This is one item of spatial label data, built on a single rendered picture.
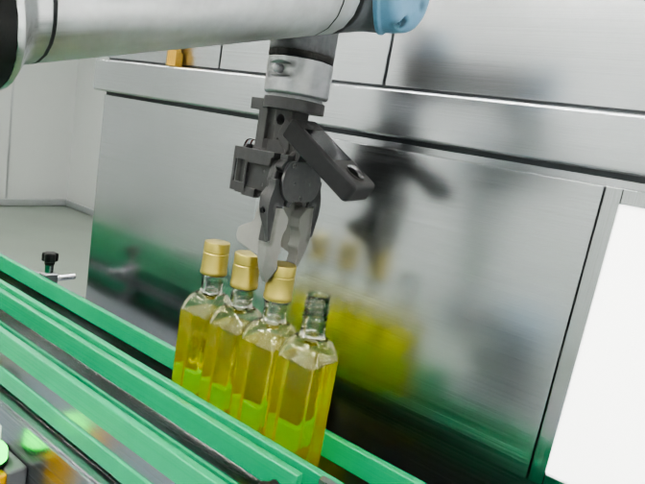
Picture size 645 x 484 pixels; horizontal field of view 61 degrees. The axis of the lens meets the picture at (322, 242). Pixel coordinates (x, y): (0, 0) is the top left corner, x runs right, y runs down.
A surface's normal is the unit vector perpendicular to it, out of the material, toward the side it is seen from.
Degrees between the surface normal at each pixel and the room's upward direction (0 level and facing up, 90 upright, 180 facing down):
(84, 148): 90
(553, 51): 90
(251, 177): 90
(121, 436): 90
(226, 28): 134
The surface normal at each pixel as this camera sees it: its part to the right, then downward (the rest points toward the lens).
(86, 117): -0.58, 0.06
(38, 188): 0.80, 0.25
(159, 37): 0.56, 0.83
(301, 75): 0.11, 0.20
